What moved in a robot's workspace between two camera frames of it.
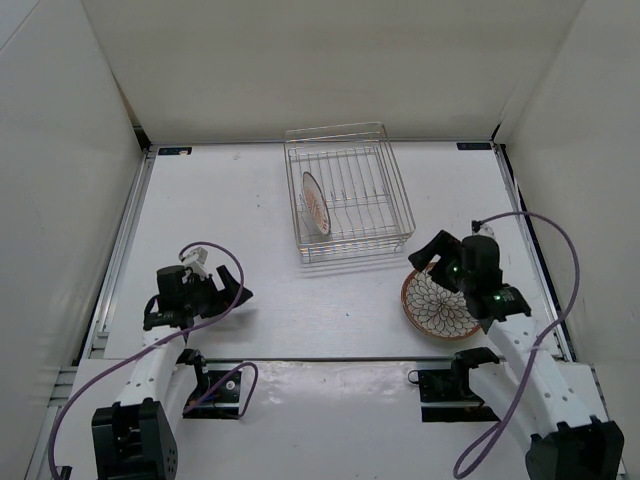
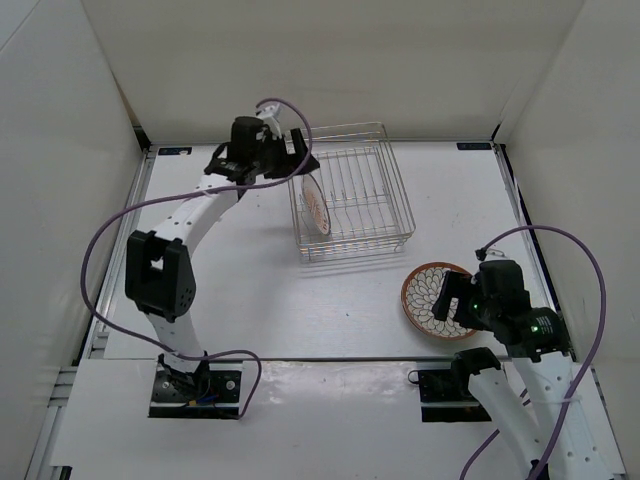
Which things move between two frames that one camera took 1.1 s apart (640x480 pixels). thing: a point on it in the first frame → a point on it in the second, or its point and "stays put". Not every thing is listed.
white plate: (435, 310) stays put
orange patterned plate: (317, 204) stays put
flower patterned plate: (435, 310) stays put
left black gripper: (221, 298) → (289, 163)
